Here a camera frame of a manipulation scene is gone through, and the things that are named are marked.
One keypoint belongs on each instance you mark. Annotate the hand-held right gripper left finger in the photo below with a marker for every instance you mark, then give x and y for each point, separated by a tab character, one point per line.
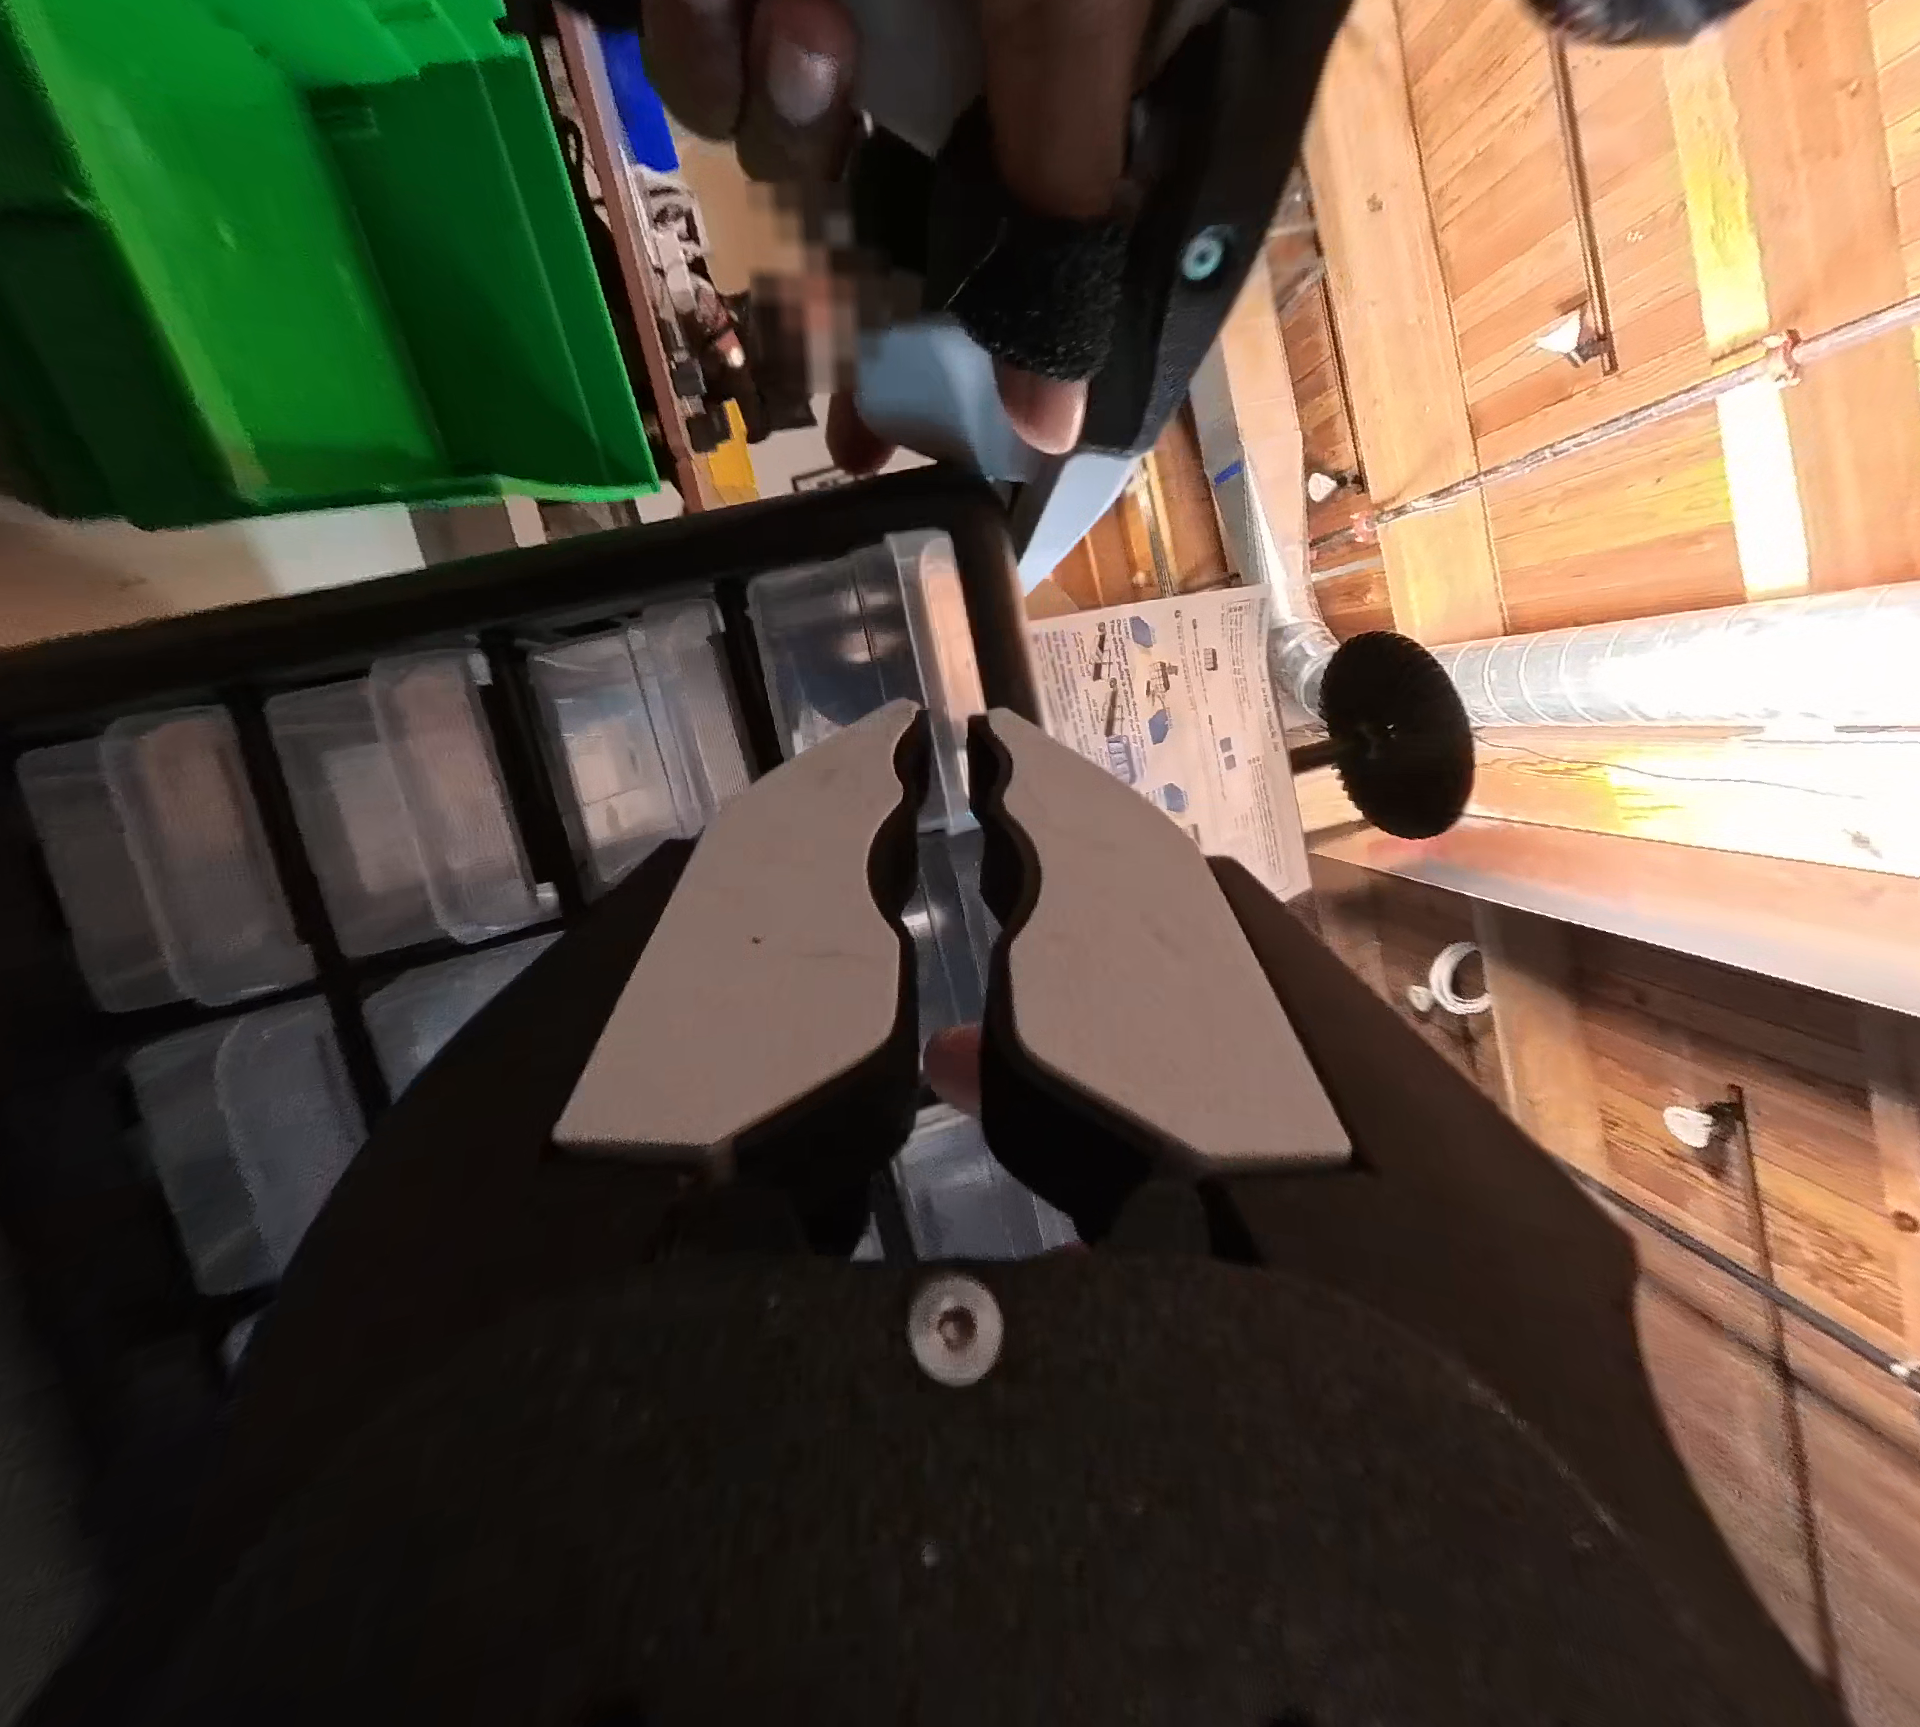
751	978

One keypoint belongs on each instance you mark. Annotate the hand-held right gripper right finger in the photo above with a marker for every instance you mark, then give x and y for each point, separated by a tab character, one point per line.
1155	992

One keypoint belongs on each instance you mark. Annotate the black drawer organizer cabinet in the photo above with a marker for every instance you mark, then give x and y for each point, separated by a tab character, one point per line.
450	594

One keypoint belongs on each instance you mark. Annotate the metal ceiling channel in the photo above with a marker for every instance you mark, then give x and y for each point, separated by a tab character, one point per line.
1651	902

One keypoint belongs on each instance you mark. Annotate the silver ventilation duct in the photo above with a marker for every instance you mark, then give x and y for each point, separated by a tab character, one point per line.
1651	670

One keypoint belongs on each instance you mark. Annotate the printed wall poster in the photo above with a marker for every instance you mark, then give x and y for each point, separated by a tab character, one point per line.
1184	708

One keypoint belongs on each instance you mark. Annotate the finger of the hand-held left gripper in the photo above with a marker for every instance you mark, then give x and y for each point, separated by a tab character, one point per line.
1082	504

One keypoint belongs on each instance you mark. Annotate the black round ribbed disc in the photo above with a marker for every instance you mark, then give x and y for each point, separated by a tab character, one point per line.
1394	738

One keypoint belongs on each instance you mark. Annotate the wooden shelf unit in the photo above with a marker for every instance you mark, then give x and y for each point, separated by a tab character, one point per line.
622	256

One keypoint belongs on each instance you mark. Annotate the green plastic bin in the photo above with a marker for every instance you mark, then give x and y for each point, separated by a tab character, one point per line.
301	256

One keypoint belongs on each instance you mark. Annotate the copper pipe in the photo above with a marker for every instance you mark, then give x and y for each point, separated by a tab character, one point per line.
1783	356

